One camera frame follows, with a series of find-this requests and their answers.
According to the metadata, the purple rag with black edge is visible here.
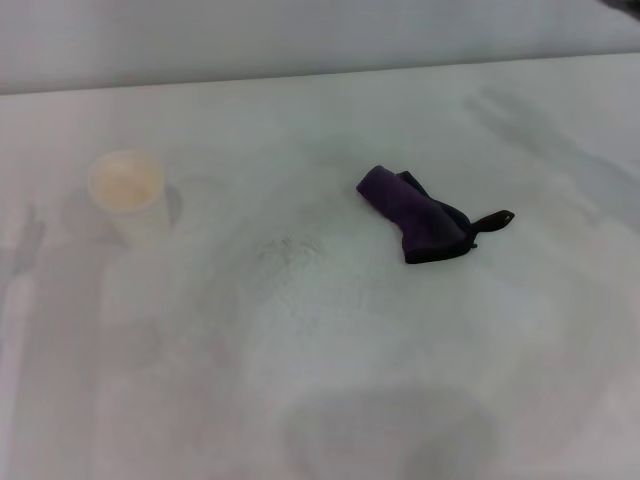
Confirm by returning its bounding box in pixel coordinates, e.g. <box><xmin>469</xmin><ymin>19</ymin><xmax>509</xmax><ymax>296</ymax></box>
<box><xmin>355</xmin><ymin>165</ymin><xmax>517</xmax><ymax>266</ymax></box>

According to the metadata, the white paper cup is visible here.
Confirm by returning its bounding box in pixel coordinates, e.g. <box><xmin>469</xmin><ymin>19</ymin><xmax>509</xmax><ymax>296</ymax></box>
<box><xmin>87</xmin><ymin>149</ymin><xmax>174</xmax><ymax>247</ymax></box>

